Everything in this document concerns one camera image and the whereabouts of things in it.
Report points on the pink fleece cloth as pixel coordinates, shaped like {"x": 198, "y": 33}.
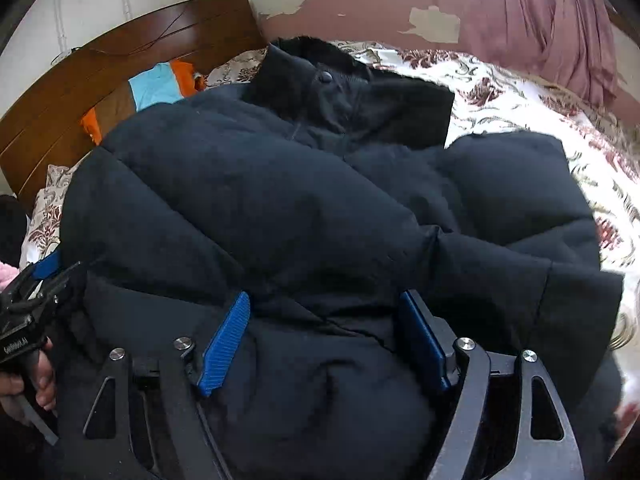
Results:
{"x": 7, "y": 272}

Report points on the wooden headboard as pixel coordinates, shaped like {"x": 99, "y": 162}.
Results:
{"x": 65, "y": 100}

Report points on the striped orange blue brown pillow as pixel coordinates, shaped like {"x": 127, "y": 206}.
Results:
{"x": 155, "y": 85}

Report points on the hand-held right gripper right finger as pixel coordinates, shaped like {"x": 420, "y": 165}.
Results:
{"x": 424, "y": 345}

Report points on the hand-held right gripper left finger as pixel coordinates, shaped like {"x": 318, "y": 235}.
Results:
{"x": 224, "y": 345}

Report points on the black knit cloth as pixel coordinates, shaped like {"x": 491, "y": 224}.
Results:
{"x": 11, "y": 227}

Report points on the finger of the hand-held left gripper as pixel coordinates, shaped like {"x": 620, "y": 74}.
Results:
{"x": 47, "y": 265}
{"x": 60, "y": 280}

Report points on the floral bedspread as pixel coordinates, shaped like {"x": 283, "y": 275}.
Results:
{"x": 500, "y": 95}

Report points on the black padded jacket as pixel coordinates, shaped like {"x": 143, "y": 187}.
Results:
{"x": 250, "y": 200}

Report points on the pink curtain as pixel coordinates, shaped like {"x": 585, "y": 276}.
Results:
{"x": 585, "y": 35}
{"x": 510, "y": 15}

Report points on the person's left hand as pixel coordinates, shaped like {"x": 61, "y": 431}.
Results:
{"x": 32, "y": 385}

